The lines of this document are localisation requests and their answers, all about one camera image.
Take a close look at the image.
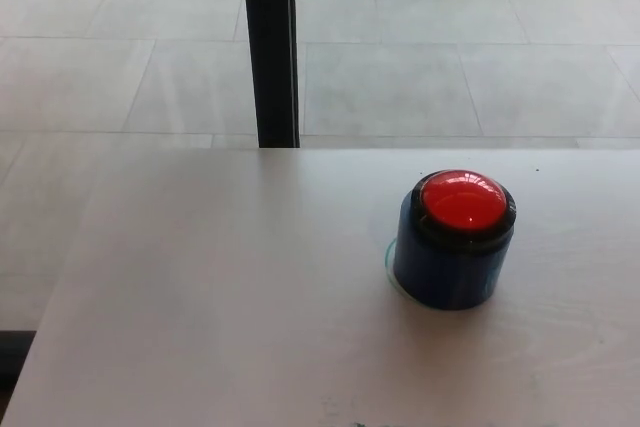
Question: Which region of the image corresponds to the red dome button blue base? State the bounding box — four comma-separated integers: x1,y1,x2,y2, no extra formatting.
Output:
385,170,519,312

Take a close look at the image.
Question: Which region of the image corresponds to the black vertical post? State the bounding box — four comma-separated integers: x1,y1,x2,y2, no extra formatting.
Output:
240,0,302,149

